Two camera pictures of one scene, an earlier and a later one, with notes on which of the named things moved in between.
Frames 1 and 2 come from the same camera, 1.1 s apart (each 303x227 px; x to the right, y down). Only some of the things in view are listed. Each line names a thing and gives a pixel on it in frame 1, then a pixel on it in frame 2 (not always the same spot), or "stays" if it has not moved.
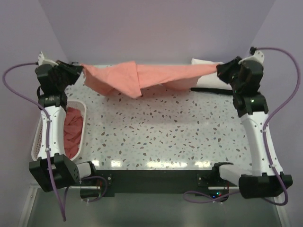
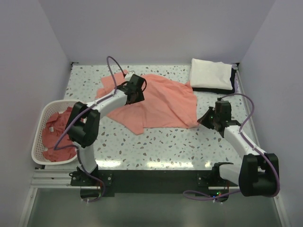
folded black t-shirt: x=213 y=90 stays
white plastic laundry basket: x=37 y=138 stays
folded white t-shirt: x=212 y=80 stays
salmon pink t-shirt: x=127 y=79 to x=168 y=103
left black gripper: x=75 y=70 to x=139 y=97
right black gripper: x=223 y=69 to x=203 y=120
